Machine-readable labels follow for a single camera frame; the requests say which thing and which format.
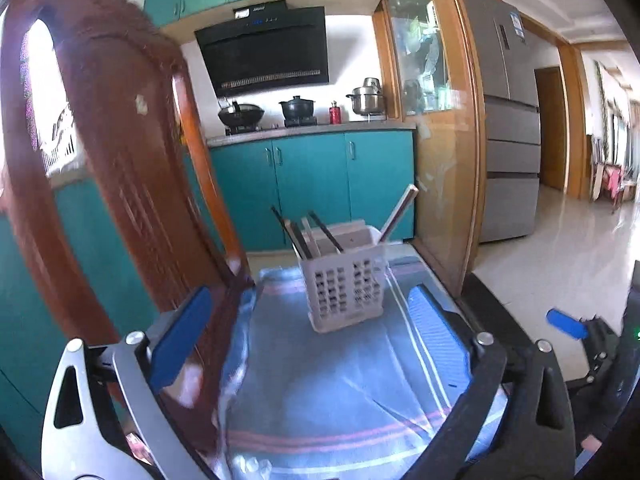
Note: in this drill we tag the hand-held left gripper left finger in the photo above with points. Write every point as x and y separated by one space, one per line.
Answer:
182 332

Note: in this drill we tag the carved wooden chair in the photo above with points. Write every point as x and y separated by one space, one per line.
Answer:
125 135

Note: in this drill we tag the pink cloth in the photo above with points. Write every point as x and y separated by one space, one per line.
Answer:
611 180

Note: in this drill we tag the black wok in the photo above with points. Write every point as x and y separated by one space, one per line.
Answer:
242 114

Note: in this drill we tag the black range hood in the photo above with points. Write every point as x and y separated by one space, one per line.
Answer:
265 50

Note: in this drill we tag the black chopstick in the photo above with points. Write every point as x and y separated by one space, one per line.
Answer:
326 233
283 231

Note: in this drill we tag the brown chopstick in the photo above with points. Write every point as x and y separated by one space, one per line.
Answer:
394 217

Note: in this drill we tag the wooden framed glass door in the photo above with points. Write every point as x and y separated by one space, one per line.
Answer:
440 160

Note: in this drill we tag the black cooking pot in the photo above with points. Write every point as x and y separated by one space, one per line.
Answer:
298 109

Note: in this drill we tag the white chopstick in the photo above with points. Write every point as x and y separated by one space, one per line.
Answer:
308 237

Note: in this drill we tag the stainless steel pot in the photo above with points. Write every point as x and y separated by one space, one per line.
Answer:
367 99

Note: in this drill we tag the kitchen window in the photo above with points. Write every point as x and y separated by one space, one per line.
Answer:
50 100

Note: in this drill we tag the grey kitchen countertop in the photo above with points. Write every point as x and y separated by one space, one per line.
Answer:
310 132

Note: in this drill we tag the silver refrigerator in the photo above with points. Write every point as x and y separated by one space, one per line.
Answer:
505 135

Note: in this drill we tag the gas stove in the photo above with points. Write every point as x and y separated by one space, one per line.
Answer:
280 124

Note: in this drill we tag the beige chopstick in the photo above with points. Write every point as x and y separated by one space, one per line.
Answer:
403 205

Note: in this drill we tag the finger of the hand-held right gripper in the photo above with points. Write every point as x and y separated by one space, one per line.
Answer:
566 322

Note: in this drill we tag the wooden door frame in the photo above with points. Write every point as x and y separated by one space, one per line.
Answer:
572 120

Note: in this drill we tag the blue striped cloth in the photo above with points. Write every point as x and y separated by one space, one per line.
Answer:
325 385

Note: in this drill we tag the red bottle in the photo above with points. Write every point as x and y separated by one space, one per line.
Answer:
335 114

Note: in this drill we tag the teal lower cabinets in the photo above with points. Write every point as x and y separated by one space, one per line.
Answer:
310 180

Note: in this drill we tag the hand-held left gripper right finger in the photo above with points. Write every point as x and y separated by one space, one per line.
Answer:
435 330

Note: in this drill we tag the white plastic utensil basket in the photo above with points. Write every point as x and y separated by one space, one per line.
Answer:
345 290

